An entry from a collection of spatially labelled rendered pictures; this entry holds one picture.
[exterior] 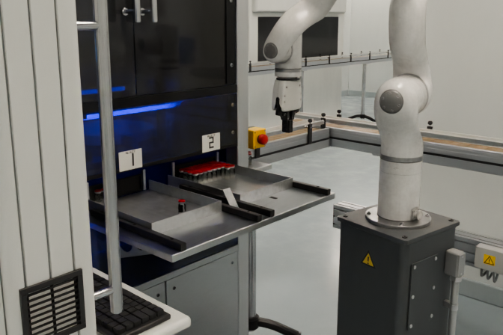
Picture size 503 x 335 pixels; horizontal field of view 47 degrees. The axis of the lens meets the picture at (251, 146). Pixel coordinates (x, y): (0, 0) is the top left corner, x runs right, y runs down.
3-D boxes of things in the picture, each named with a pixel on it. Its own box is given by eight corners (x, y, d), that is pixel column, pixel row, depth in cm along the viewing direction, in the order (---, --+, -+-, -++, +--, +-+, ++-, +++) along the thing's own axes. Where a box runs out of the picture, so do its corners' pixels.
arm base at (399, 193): (444, 220, 171) (448, 159, 167) (403, 235, 160) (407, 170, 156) (392, 204, 186) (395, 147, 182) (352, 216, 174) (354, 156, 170)
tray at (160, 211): (81, 208, 176) (80, 197, 175) (150, 189, 195) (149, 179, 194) (152, 235, 154) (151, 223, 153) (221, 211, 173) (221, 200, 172)
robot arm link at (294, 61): (292, 69, 176) (306, 67, 184) (293, 25, 173) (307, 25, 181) (268, 68, 181) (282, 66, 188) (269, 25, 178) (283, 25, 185)
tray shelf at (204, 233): (66, 217, 173) (66, 211, 172) (230, 172, 223) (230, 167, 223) (172, 262, 141) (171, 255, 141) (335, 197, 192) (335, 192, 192)
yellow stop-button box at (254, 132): (239, 146, 223) (239, 128, 221) (252, 143, 228) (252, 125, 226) (254, 149, 218) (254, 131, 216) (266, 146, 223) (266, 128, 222)
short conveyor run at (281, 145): (230, 176, 226) (230, 136, 222) (203, 169, 236) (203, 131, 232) (331, 147, 275) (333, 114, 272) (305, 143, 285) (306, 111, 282)
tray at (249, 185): (168, 185, 200) (168, 175, 200) (221, 170, 219) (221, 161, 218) (240, 206, 178) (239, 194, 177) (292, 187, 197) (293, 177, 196)
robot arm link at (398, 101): (427, 156, 171) (433, 75, 166) (409, 170, 155) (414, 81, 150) (388, 151, 177) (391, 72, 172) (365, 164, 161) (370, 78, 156)
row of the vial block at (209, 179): (190, 185, 199) (190, 173, 198) (227, 175, 212) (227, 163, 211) (194, 187, 197) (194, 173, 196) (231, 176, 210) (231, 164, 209)
